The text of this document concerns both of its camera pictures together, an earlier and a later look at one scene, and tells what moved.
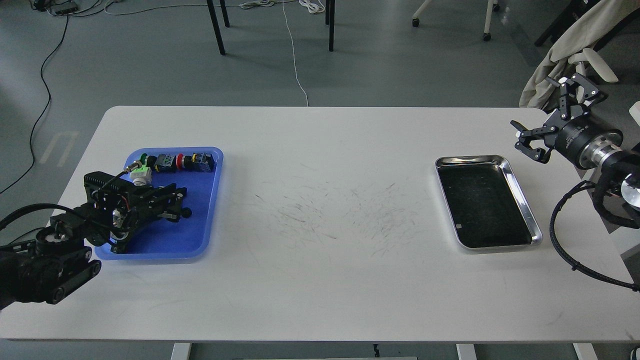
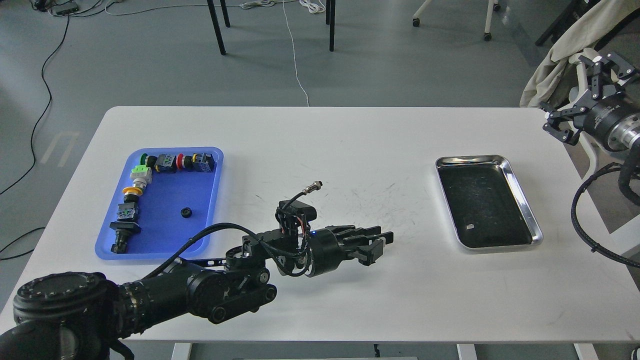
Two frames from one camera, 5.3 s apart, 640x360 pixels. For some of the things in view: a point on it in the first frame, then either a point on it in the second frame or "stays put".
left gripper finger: x=169 y=194 → x=361 y=235
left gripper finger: x=173 y=216 → x=368 y=254
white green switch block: x=141 y=177 stays put
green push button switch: x=149 y=161 stays put
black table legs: x=330 y=13 stays put
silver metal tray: x=486 y=205 stays put
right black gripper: x=585 y=140 → x=597 y=120
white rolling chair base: x=492 y=4 stays put
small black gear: x=186 y=212 stays put
